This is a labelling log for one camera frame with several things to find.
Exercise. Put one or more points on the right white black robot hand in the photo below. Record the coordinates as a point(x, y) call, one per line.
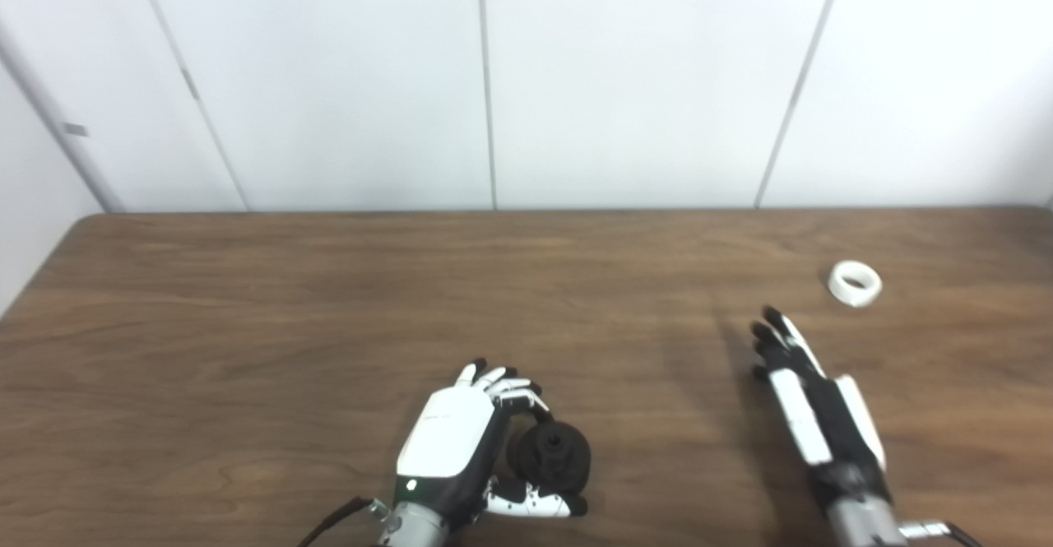
point(835, 424)

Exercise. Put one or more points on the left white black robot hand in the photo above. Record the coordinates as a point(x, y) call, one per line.
point(444, 440)

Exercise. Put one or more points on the round black part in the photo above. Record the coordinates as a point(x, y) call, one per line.
point(555, 456)

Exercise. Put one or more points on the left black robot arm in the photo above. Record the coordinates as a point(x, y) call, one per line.
point(411, 530)

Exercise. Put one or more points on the small grey tag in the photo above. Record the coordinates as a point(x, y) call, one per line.
point(75, 129)

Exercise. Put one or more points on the grey wall corner strip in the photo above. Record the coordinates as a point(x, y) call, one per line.
point(62, 123)

